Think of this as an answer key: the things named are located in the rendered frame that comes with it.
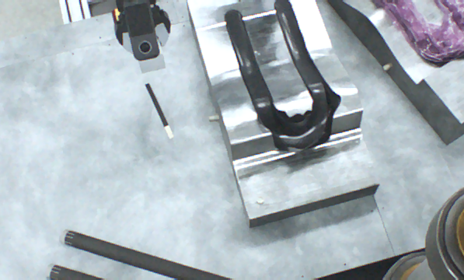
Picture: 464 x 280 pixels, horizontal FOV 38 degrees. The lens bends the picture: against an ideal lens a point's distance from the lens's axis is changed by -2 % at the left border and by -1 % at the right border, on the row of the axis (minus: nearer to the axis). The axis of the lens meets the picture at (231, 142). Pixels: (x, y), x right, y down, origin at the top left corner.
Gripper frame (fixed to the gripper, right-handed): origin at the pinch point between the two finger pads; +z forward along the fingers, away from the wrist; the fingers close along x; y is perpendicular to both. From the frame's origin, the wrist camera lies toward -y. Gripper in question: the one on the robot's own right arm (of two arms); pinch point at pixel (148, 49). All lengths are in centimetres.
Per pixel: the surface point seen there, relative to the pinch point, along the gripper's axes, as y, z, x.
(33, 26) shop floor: 81, 95, 39
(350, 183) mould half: -34.4, 8.8, -30.6
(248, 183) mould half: -29.0, 8.8, -11.9
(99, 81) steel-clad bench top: 4.4, 15.0, 11.9
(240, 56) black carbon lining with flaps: -2.7, 7.0, -17.8
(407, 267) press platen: -59, -34, -23
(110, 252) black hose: -34.8, 9.5, 16.4
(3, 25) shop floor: 85, 95, 50
